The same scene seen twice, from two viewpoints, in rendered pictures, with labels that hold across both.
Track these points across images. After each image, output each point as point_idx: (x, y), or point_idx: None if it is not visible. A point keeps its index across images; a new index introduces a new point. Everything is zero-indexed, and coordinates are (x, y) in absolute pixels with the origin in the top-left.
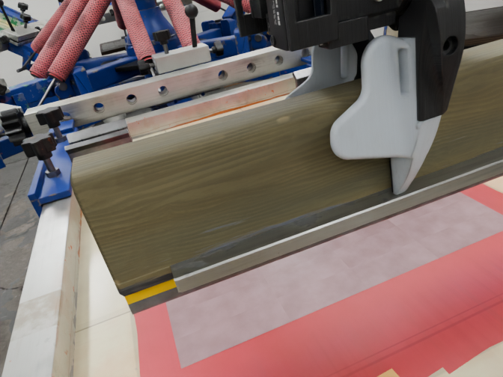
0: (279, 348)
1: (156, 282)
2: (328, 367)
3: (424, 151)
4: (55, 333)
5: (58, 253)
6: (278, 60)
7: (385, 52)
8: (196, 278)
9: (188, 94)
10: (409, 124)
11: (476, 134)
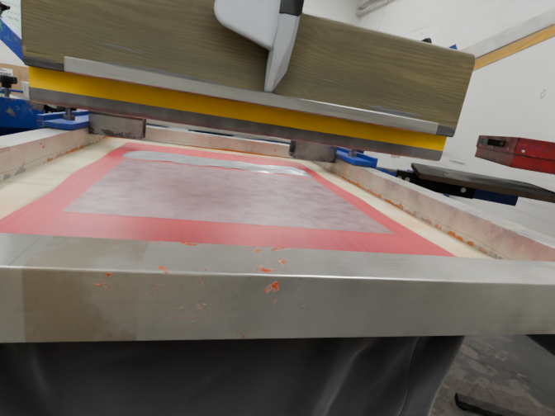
0: (148, 224)
1: (54, 66)
2: (175, 238)
3: (283, 46)
4: None
5: (28, 139)
6: None
7: None
8: (82, 65)
9: (210, 130)
10: (275, 18)
11: (343, 85)
